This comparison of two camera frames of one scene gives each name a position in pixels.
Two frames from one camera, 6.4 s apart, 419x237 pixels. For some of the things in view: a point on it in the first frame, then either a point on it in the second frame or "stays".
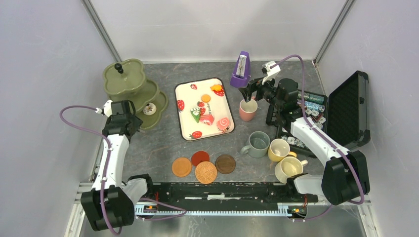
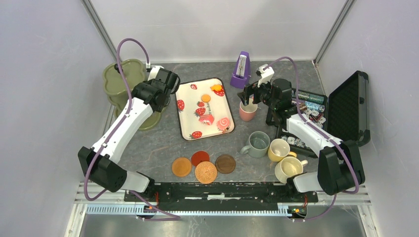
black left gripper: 137,122 to 148,83
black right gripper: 255,85 stays
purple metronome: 242,71 stays
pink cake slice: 207,119 stays
